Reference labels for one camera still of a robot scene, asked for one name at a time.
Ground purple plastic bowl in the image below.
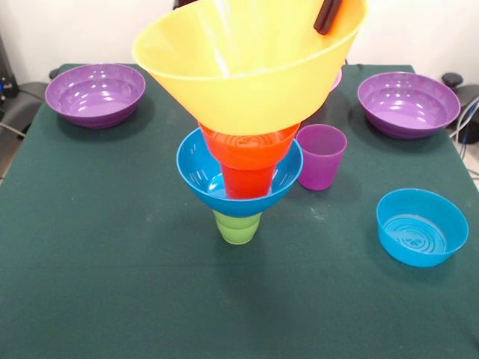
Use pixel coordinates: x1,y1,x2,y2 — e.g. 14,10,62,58
44,63,147,130
356,71,462,140

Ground purple plastic cup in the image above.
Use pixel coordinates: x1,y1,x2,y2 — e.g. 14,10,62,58
298,123,348,191

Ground dark green table cloth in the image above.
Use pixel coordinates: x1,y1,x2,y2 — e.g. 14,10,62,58
0,63,479,359

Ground white cable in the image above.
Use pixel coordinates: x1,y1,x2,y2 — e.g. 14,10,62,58
448,96,479,140
0,121,26,138

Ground black round knob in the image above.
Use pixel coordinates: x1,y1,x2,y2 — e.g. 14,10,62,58
441,73,465,90

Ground black device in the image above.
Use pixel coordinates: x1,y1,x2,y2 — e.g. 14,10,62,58
0,35,19,101

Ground blue cable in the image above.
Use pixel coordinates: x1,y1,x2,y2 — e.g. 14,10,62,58
458,95,479,146

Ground yellow plastic bowl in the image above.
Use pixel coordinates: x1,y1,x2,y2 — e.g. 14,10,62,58
131,0,369,135

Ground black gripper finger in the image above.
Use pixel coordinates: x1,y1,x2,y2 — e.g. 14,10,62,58
313,0,344,36

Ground deep blue plastic bowl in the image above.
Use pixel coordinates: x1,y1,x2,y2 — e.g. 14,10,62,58
176,127,304,218

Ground orange plastic cup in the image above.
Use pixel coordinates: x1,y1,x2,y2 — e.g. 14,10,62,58
220,163,278,200

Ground orange plastic bowl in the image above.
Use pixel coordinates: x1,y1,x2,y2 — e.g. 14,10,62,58
198,121,302,171

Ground green plastic cup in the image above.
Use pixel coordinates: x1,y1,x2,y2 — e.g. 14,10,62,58
212,208,263,246

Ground low blue plastic bowl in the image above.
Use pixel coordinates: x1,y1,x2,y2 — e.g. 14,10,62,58
376,188,469,268

